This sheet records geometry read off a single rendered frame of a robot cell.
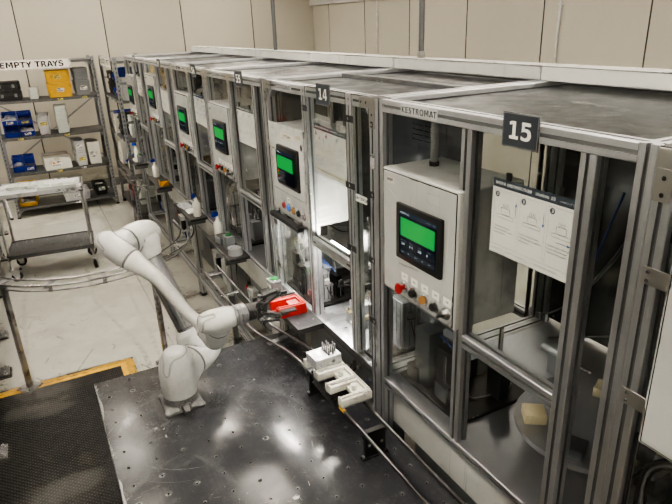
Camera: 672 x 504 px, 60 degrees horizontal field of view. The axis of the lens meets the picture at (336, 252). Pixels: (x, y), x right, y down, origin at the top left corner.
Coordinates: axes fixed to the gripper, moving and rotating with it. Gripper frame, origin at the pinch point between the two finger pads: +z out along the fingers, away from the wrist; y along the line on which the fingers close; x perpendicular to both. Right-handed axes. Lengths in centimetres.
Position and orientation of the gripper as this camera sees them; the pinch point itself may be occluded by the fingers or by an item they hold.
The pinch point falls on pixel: (289, 301)
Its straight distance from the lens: 262.4
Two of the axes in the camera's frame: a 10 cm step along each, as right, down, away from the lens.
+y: -0.4, -9.3, -3.7
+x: -4.7, -3.1, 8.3
